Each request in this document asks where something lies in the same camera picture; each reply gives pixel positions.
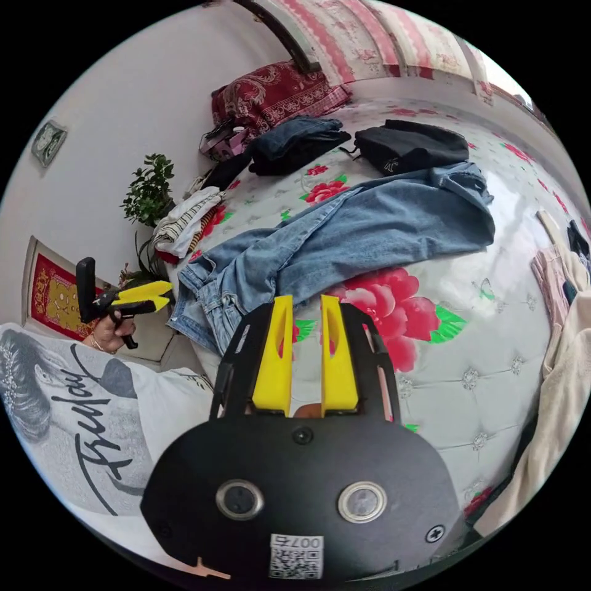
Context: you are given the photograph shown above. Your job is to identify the red patterned pillow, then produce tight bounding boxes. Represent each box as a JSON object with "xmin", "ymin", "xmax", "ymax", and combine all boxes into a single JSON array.
[{"xmin": 211, "ymin": 62, "xmax": 353, "ymax": 135}]

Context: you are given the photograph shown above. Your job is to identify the person's left hand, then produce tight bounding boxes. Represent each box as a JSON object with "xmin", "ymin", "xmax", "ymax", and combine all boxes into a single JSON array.
[{"xmin": 82, "ymin": 315, "xmax": 138, "ymax": 355}]

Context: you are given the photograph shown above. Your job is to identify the pile of pale clothes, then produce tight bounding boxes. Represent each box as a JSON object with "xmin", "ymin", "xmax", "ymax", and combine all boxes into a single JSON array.
[{"xmin": 474, "ymin": 210, "xmax": 591, "ymax": 539}]

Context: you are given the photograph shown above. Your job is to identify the blue jeans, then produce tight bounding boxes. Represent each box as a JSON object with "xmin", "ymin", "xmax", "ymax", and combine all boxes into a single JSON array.
[{"xmin": 166, "ymin": 161, "xmax": 496, "ymax": 357}]

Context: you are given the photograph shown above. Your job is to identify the green potted plant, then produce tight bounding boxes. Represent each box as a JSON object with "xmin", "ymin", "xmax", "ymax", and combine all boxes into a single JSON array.
[{"xmin": 118, "ymin": 153, "xmax": 179, "ymax": 288}]

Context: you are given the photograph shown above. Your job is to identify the black garment with white print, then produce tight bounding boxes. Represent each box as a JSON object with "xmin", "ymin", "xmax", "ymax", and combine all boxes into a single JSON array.
[{"xmin": 353, "ymin": 118, "xmax": 471, "ymax": 178}]

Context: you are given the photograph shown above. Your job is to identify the pile of dark clothes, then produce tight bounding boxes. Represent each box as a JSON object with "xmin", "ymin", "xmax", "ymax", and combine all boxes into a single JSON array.
[{"xmin": 249, "ymin": 115, "xmax": 353, "ymax": 178}]

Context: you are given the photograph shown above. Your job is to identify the bed with floral quilt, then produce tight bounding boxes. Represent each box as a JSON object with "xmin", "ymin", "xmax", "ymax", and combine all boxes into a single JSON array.
[{"xmin": 164, "ymin": 76, "xmax": 591, "ymax": 536}]

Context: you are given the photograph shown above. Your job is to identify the person's body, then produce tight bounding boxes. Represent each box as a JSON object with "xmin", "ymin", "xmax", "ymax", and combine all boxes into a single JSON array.
[{"xmin": 0, "ymin": 322, "xmax": 218, "ymax": 571}]

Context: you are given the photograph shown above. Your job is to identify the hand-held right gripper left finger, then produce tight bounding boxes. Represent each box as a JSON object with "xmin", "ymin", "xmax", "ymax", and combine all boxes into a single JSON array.
[{"xmin": 252, "ymin": 295, "xmax": 295, "ymax": 417}]

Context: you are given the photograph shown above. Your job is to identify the pink floral curtain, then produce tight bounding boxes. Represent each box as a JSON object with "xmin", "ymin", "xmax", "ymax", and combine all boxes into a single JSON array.
[{"xmin": 276, "ymin": 0, "xmax": 502, "ymax": 80}]

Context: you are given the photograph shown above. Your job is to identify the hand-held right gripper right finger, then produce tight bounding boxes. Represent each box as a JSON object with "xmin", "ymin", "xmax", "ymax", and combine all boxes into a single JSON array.
[{"xmin": 320, "ymin": 295, "xmax": 360, "ymax": 416}]

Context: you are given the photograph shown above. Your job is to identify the square wall clock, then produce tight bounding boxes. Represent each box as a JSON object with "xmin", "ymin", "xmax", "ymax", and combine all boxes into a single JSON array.
[{"xmin": 30, "ymin": 119, "xmax": 69, "ymax": 169}]

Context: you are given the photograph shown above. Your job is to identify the pile of striped light clothes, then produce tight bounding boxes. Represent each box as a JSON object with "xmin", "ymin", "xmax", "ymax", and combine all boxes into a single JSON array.
[{"xmin": 151, "ymin": 185, "xmax": 228, "ymax": 267}]

